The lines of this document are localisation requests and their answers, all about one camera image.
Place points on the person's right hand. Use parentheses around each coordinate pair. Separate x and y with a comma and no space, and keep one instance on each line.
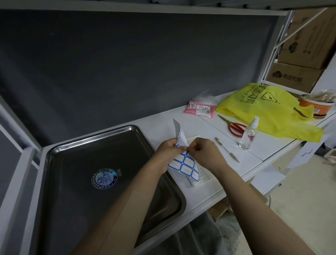
(210,157)

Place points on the person's left hand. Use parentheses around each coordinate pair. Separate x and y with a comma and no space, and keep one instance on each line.
(168,155)

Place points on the sheet of blue-bordered labels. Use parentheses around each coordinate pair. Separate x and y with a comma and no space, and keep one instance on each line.
(186,164)

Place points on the person's left forearm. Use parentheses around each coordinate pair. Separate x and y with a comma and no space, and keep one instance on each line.
(118,215)

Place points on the person's right forearm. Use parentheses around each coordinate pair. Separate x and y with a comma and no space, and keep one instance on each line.
(257,215)

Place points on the grey pen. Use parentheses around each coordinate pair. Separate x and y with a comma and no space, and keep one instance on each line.
(225,148)

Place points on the white metal shelving rack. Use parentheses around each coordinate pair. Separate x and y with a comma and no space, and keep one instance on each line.
(162,123)

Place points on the red scissors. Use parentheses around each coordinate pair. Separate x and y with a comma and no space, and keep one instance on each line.
(236,128)

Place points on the clear spray bottle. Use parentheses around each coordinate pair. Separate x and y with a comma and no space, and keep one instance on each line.
(248,136)

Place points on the pink packet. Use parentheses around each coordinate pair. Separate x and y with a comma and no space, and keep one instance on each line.
(200,109)

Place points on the brown cardboard box piece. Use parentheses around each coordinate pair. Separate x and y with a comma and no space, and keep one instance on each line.
(253,191)

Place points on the round blue-white sticker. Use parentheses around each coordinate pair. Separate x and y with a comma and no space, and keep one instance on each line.
(104,178)

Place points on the yellow-green plastic bag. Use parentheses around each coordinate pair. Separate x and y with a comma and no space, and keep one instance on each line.
(262,110)

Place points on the white printed paper sheet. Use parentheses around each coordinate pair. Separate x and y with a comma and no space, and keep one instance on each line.
(302,155)

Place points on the steel tray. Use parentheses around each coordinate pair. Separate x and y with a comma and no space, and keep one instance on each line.
(73,157)

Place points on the cardboard box with dark print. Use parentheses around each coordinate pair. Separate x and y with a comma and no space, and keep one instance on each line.
(294,77)

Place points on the orange paper bowl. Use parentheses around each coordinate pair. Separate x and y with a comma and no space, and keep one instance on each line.
(315,107)

